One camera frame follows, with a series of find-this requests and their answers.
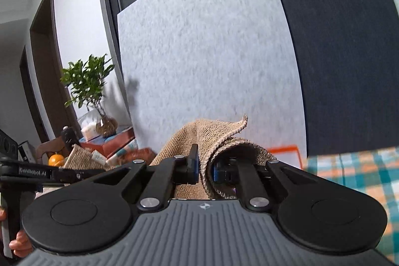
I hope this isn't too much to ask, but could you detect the grey felt panel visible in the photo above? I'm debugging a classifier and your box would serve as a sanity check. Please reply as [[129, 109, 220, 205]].
[[117, 0, 307, 161]]

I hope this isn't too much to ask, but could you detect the dark blue felt panel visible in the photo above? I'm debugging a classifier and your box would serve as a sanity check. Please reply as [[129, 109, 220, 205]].
[[259, 0, 399, 157]]

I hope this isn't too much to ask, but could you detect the orange fruit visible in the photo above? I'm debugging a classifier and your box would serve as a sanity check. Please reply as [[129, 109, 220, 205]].
[[48, 153, 66, 167]]

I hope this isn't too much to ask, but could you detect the beige woven pouch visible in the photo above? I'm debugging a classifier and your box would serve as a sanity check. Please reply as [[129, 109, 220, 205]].
[[64, 144, 116, 171]]

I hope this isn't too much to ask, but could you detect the dark wooden door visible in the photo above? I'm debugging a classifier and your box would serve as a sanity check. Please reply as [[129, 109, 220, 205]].
[[29, 0, 78, 142], [19, 45, 47, 143]]

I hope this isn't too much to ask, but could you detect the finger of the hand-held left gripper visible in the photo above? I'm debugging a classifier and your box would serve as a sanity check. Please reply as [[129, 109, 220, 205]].
[[61, 126, 80, 161]]

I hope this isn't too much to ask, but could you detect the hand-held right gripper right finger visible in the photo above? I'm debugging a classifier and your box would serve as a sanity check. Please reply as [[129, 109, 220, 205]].
[[212, 157, 312, 212]]

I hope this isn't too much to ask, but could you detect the person's left hand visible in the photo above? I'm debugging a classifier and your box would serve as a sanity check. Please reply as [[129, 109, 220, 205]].
[[9, 229, 34, 259]]

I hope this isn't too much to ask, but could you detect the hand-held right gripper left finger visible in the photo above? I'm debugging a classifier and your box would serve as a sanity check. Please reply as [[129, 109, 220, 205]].
[[94, 144, 200, 211]]

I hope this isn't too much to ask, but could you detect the copper brown box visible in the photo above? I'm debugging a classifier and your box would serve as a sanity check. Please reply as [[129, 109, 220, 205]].
[[82, 127, 136, 159]]

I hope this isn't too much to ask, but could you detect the beige woven cloth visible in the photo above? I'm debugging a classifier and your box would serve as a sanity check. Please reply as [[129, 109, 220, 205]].
[[150, 113, 278, 200]]

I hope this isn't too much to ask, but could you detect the white tissue box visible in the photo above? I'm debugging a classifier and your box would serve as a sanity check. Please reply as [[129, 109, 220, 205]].
[[78, 118, 105, 141]]

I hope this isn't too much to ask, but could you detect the white air purifier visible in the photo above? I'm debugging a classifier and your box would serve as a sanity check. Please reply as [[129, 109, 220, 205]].
[[18, 141, 37, 164]]

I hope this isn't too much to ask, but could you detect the green plant in glass vase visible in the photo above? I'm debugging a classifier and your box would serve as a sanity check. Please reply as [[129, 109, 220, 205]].
[[61, 54, 118, 137]]

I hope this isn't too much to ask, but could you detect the grey window frame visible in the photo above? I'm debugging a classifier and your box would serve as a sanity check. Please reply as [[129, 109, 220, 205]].
[[95, 0, 134, 126]]

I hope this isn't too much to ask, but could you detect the checkered tablecloth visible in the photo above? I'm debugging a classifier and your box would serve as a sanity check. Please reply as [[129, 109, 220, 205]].
[[307, 148, 399, 263]]

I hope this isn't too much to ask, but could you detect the brown wooden chair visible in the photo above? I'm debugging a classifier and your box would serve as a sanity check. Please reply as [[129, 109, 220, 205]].
[[36, 138, 63, 164]]

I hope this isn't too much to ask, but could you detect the orange box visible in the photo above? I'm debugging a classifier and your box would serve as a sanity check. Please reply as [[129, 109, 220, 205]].
[[267, 144, 302, 171]]

